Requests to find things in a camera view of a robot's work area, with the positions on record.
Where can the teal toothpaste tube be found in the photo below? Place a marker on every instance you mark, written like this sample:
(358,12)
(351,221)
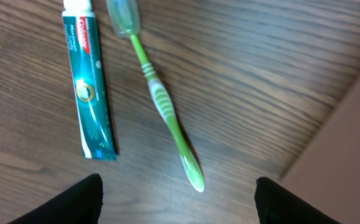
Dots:
(81,34)

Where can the green toothbrush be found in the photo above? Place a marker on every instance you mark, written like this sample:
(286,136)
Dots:
(125,19)

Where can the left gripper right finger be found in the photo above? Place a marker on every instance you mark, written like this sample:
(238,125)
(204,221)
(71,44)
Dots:
(276,205)

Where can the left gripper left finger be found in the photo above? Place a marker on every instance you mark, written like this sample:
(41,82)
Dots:
(80,204)

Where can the white cardboard box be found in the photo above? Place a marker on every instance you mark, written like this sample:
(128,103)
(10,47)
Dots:
(327,173)

